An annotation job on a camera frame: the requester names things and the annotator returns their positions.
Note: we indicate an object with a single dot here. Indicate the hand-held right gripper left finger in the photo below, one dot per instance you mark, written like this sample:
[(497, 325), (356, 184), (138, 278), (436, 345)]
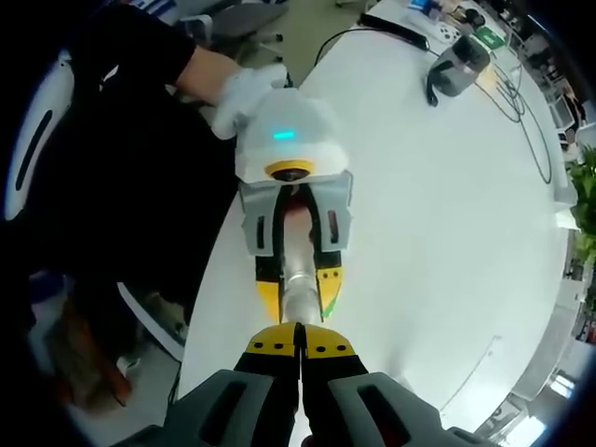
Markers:
[(261, 410)]

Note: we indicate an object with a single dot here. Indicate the green box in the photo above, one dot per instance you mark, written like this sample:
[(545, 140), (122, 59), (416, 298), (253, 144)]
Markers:
[(490, 38)]

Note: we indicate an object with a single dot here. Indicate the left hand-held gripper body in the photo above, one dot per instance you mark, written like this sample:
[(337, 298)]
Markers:
[(298, 153)]

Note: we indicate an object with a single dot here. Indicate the white game controller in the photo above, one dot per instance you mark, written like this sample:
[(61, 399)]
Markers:
[(448, 33)]

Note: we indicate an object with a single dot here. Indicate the grey headset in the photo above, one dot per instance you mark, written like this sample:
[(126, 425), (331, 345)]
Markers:
[(458, 70)]

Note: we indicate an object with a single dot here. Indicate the white table leg panel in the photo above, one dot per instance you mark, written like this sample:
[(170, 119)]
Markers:
[(153, 321)]

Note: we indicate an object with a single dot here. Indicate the grey office chair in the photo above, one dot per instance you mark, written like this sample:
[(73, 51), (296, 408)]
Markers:
[(242, 18)]

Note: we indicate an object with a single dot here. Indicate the blue box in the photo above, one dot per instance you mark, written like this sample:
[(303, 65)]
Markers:
[(421, 4)]

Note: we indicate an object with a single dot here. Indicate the black power strip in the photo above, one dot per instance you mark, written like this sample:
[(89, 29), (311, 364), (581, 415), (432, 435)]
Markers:
[(396, 30)]

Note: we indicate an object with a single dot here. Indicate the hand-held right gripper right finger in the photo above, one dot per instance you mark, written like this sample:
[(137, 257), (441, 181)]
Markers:
[(340, 410)]

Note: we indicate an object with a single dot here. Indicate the white worn device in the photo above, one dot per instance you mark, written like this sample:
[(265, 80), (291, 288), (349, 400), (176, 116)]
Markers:
[(56, 88)]

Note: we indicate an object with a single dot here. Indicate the green potted plant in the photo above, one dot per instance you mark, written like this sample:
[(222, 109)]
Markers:
[(584, 177)]

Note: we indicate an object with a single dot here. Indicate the brown blurred object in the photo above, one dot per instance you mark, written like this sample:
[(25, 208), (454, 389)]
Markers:
[(98, 363)]

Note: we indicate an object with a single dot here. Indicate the person's black shirt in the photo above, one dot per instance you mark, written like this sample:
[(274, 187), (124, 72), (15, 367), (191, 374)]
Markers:
[(139, 163)]

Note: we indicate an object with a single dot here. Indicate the person's right hand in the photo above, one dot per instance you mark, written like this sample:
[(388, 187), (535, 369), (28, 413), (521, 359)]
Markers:
[(310, 441)]

